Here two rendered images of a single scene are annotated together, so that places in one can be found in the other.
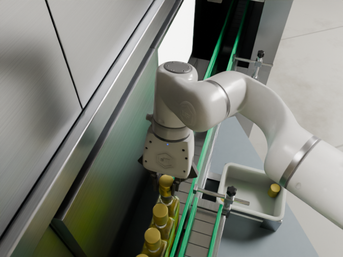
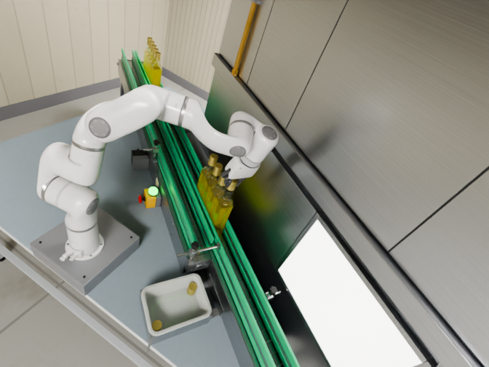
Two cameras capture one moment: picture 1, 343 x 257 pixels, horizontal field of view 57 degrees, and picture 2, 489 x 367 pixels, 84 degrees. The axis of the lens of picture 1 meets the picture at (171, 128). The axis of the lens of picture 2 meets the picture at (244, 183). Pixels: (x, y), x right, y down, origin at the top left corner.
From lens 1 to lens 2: 0.99 m
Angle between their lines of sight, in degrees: 75
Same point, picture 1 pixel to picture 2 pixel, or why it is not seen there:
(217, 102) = (236, 116)
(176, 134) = not seen: hidden behind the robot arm
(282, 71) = not seen: outside the picture
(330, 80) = not seen: outside the picture
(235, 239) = (168, 274)
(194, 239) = (196, 233)
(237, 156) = (206, 354)
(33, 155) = (271, 100)
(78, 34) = (308, 105)
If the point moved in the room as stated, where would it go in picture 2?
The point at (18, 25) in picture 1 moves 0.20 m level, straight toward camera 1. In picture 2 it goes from (302, 64) to (244, 38)
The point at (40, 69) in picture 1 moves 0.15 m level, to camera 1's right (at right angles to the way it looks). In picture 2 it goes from (293, 85) to (263, 89)
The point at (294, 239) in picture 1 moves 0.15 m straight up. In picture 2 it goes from (121, 302) to (121, 283)
